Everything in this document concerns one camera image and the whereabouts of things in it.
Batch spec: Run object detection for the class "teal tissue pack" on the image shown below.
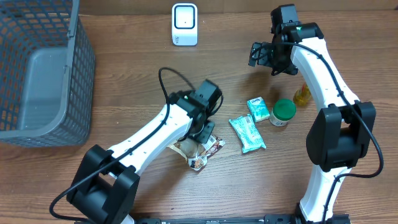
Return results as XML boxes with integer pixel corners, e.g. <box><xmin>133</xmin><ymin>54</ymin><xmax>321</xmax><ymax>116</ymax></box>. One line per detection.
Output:
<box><xmin>247</xmin><ymin>96</ymin><xmax>270</xmax><ymax>123</ymax></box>

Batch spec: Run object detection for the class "yellow liquid bottle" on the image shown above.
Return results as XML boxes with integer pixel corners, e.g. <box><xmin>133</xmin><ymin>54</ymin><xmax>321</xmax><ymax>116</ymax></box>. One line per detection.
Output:
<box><xmin>293</xmin><ymin>83</ymin><xmax>312</xmax><ymax>106</ymax></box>

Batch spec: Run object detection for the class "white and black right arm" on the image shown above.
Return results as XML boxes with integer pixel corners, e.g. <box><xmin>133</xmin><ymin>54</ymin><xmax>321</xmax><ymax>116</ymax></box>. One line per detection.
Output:
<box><xmin>248</xmin><ymin>4</ymin><xmax>384</xmax><ymax>223</ymax></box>

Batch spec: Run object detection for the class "teal snack bar wrapper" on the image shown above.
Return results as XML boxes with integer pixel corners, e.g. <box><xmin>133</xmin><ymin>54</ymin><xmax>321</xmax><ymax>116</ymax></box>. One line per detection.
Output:
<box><xmin>229</xmin><ymin>114</ymin><xmax>266</xmax><ymax>154</ymax></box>

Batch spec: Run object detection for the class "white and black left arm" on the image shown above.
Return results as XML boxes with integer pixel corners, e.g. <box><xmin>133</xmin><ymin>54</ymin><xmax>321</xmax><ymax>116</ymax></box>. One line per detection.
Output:
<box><xmin>67</xmin><ymin>80</ymin><xmax>222</xmax><ymax>223</ymax></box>

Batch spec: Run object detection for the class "brown snack pouch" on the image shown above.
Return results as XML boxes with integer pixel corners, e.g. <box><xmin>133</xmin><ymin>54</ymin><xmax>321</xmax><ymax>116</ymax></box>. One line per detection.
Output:
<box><xmin>167</xmin><ymin>135</ymin><xmax>225</xmax><ymax>171</ymax></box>

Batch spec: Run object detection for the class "grey plastic mesh basket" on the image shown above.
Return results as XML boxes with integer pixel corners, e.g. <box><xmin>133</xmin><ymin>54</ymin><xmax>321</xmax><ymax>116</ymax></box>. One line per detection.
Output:
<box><xmin>1</xmin><ymin>0</ymin><xmax>95</xmax><ymax>147</ymax></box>

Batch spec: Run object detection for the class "white barcode scanner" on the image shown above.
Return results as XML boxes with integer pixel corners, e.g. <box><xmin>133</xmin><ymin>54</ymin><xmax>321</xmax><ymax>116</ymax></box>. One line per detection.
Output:
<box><xmin>172</xmin><ymin>2</ymin><xmax>198</xmax><ymax>46</ymax></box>

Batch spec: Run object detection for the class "green lid jar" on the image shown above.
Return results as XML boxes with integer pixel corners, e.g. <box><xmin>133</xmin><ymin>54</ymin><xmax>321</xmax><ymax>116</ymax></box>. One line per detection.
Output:
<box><xmin>269</xmin><ymin>99</ymin><xmax>297</xmax><ymax>127</ymax></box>

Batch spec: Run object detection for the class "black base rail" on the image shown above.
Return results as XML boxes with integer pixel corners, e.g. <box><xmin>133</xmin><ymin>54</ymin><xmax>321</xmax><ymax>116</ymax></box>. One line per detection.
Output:
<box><xmin>74</xmin><ymin>213</ymin><xmax>352</xmax><ymax>224</ymax></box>

